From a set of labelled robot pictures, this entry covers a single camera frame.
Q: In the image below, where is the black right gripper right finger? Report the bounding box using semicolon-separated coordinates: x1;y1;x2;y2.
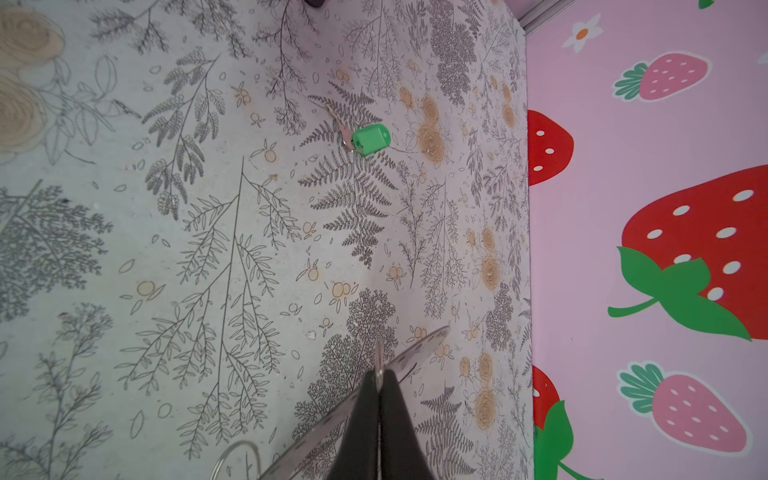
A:
379;370;434;480

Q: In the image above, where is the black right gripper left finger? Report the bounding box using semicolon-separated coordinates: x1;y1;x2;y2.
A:
327;370;380;480

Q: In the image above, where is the large perforated metal keyring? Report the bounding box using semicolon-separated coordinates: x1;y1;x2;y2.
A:
260;325;450;480

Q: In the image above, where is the aluminium corner post right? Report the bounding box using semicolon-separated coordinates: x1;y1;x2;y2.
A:
519;0;575;35

